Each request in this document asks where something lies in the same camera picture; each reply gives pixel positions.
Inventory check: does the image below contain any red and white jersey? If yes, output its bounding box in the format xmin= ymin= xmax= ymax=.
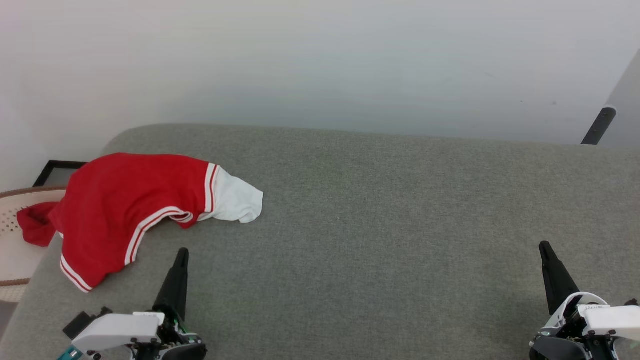
xmin=48 ymin=152 xmax=264 ymax=293

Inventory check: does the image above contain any black slanted bar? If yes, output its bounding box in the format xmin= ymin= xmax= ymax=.
xmin=581 ymin=106 xmax=617 ymax=146

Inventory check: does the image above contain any red crumpled garment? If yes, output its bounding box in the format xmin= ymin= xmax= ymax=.
xmin=16 ymin=201 xmax=61 ymax=248

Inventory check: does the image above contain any black baseboard strip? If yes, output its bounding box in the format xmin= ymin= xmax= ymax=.
xmin=33 ymin=160 xmax=88 ymax=188

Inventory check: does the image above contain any cream plastic laundry basket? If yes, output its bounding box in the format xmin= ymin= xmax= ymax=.
xmin=0 ymin=187 xmax=68 ymax=303

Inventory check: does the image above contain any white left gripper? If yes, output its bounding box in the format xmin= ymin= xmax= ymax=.
xmin=71 ymin=248 xmax=208 ymax=360

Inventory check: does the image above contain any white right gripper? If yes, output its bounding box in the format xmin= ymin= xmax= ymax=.
xmin=530 ymin=241 xmax=640 ymax=360

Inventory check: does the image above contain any grey fabric sofa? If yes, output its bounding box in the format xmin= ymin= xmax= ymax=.
xmin=0 ymin=123 xmax=640 ymax=360

